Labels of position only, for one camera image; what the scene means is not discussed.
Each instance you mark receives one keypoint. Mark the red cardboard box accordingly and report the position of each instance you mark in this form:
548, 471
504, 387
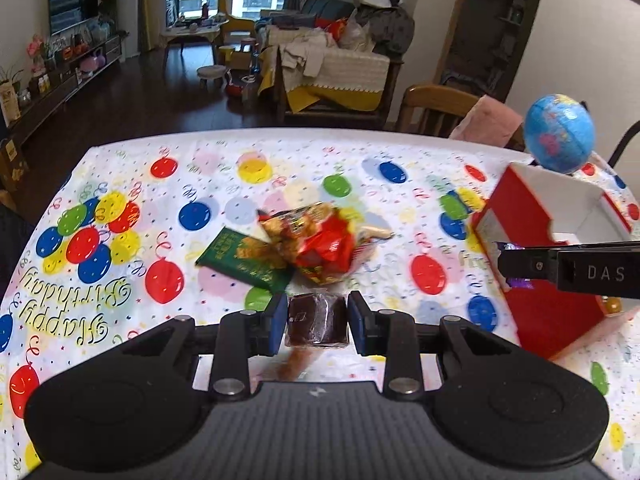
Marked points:
532, 207

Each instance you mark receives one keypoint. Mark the dark tv cabinet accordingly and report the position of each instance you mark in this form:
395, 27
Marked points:
66, 81

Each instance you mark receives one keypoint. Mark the small blue globe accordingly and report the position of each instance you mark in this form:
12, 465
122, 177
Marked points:
559, 133

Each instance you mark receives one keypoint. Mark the round coffee table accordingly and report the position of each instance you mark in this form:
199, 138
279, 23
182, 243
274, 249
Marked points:
179, 37

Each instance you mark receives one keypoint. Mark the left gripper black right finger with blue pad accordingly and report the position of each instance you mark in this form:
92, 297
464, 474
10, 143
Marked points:
392, 334

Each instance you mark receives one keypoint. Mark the purple candy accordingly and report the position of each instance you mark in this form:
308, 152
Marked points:
511, 268

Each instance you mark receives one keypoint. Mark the sofa with white cover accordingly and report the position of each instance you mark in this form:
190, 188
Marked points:
334, 62

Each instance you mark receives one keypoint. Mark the dark brown cake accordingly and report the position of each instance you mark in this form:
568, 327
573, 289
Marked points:
317, 319

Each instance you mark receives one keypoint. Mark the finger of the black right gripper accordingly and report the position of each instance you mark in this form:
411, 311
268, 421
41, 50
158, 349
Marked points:
603, 269

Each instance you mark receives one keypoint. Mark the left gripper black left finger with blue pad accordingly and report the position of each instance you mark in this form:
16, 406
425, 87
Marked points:
242, 335

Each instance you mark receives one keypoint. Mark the red orange snack bag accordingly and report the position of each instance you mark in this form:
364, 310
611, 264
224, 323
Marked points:
323, 242

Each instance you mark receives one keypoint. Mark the wooden chair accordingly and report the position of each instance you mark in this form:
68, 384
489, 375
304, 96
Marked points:
433, 110

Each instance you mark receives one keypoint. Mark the pink cushion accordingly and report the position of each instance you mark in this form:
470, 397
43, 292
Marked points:
489, 122

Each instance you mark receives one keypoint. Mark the green cracker packet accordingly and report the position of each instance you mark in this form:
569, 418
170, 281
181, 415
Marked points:
246, 259

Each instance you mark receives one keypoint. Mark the small white stool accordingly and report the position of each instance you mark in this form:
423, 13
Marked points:
213, 73

